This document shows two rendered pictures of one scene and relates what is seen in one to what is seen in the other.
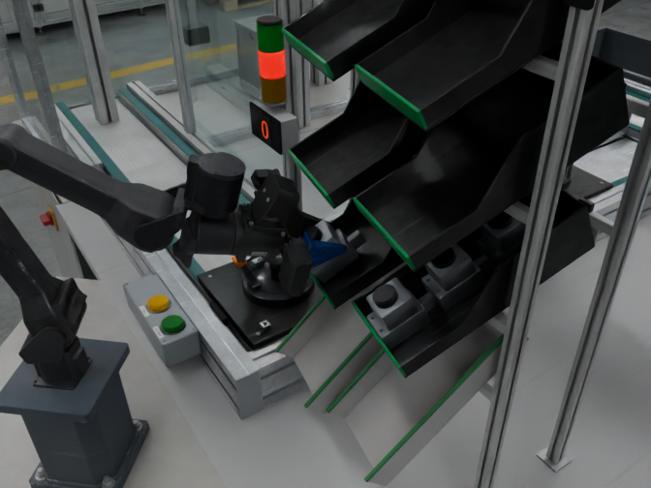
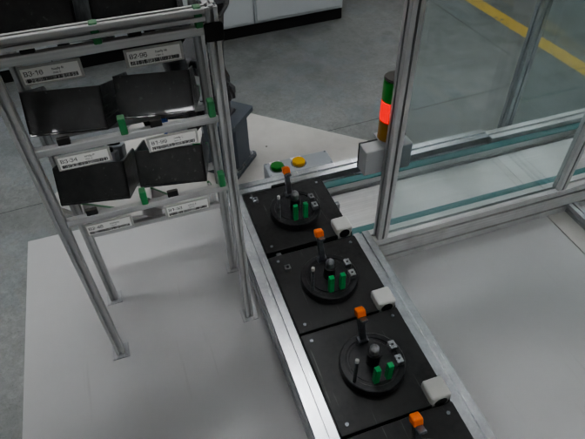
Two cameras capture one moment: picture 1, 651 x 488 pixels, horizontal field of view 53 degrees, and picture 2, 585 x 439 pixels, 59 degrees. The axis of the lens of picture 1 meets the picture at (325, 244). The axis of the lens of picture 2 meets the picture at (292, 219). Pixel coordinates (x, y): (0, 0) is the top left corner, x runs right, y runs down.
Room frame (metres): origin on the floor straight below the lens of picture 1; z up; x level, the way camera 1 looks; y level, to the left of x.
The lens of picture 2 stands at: (1.25, -0.91, 1.98)
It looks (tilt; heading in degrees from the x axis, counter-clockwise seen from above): 45 degrees down; 105
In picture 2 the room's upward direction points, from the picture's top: 1 degrees counter-clockwise
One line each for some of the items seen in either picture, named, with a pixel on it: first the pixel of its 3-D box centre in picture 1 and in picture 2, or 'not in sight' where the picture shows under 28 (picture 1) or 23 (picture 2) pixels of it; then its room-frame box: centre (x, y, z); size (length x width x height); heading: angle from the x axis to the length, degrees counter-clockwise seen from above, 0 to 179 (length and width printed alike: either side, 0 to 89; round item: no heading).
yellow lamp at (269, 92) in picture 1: (273, 86); (388, 127); (1.21, 0.10, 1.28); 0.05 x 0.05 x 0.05
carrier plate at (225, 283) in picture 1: (278, 288); (295, 214); (0.99, 0.09, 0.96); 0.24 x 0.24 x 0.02; 33
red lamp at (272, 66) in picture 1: (271, 62); (391, 109); (1.21, 0.10, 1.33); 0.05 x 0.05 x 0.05
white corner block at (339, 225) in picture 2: not in sight; (341, 227); (1.12, 0.06, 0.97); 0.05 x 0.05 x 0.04; 33
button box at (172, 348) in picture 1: (161, 317); (299, 170); (0.94, 0.32, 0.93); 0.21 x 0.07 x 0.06; 33
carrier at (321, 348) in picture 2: not in sight; (373, 355); (1.26, -0.33, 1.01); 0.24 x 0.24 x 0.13; 33
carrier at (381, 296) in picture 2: not in sight; (330, 269); (1.13, -0.12, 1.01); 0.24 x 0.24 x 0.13; 33
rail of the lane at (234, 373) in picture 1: (156, 263); (361, 172); (1.14, 0.37, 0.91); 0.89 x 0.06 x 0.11; 33
